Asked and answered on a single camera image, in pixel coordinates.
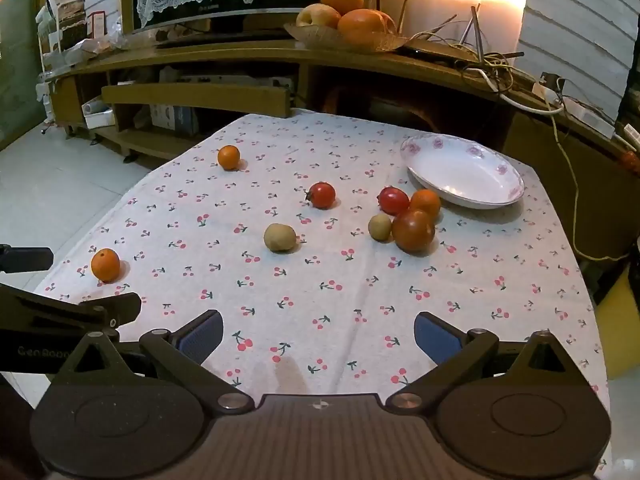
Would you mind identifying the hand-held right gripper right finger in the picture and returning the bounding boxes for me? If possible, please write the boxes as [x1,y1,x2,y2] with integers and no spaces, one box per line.
[385,311,588,415]

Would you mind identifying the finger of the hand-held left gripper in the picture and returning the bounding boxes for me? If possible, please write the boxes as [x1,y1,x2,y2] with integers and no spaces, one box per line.
[0,244,55,274]
[0,283,143,333]

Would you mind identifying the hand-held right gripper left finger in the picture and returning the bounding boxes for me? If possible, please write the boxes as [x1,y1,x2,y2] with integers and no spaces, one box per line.
[55,310,253,415]

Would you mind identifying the small orange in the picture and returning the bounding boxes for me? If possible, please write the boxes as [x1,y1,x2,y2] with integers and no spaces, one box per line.
[409,189,442,223]
[217,145,241,171]
[91,248,121,283]

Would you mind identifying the large dark red tomato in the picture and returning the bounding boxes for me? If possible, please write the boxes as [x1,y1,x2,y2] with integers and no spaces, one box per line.
[391,209,436,253]

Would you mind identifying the brown kiwi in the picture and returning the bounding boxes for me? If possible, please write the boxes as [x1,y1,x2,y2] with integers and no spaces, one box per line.
[368,213,393,242]
[263,223,297,253]

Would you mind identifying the small red tomato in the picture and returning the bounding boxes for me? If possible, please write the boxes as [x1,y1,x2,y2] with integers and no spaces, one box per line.
[378,186,411,216]
[306,182,336,209]

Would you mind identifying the white floral plate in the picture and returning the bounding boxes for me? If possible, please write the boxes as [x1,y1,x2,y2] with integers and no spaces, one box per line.
[400,135,525,210]

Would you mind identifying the cherry print tablecloth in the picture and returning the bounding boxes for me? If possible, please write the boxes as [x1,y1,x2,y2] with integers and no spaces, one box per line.
[32,110,611,411]

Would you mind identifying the white storage box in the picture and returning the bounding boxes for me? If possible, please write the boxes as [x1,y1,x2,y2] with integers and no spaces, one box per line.
[82,100,118,129]

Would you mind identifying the printed paper bag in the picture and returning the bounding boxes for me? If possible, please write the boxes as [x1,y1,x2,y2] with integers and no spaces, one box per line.
[44,0,87,53]

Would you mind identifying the white adapter box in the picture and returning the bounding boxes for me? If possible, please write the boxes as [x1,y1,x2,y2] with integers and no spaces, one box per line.
[562,97,616,138]

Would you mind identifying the white power strip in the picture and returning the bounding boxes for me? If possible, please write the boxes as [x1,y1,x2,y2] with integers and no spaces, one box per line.
[532,82,564,102]

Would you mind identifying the wooden TV stand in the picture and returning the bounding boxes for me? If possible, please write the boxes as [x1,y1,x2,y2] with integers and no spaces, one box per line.
[37,35,640,266]

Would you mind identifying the black router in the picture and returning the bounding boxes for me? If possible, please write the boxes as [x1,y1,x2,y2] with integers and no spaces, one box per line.
[402,5,523,63]

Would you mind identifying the glass fruit bowl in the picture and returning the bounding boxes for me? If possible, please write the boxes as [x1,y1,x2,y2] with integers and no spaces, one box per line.
[283,22,408,53]

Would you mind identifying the yellow-red apple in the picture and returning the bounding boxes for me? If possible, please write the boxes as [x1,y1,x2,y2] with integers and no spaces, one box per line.
[296,4,341,28]

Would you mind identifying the yellow cable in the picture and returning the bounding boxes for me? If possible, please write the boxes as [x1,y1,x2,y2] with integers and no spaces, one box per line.
[542,87,631,261]

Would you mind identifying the white cable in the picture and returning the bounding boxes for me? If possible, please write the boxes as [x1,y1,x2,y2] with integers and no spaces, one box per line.
[462,67,566,116]

